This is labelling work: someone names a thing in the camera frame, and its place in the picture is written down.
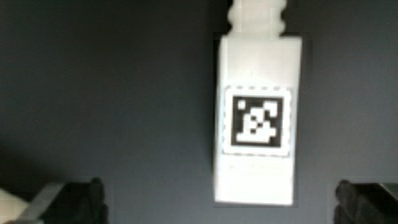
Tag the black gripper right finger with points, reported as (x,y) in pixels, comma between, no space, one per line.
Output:
(367,203)

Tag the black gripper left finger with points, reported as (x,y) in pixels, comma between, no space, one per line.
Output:
(69,204)

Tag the white table leg with tag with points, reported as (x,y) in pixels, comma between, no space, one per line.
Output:
(257,107)

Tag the white square tabletop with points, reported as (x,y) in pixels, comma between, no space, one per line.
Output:
(14,206)

